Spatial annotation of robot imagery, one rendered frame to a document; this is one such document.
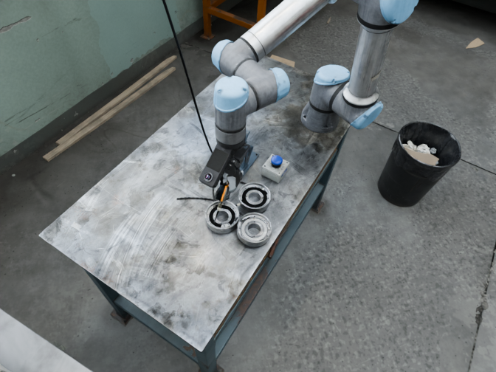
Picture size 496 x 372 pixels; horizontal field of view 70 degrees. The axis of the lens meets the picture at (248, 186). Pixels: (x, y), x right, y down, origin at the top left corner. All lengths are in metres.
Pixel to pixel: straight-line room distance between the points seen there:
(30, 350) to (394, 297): 1.60
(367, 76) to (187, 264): 0.77
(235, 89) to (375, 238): 1.57
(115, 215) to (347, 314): 1.25
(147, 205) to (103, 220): 0.14
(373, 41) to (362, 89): 0.18
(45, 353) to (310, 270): 1.28
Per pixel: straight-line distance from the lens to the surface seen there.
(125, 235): 1.15
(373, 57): 1.12
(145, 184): 1.24
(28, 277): 2.16
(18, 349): 1.26
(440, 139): 2.32
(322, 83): 1.31
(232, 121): 0.82
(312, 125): 1.41
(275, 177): 1.21
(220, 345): 1.57
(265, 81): 0.85
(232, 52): 0.93
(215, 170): 0.90
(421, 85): 3.34
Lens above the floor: 1.77
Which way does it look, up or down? 53 degrees down
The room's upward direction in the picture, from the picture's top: 5 degrees clockwise
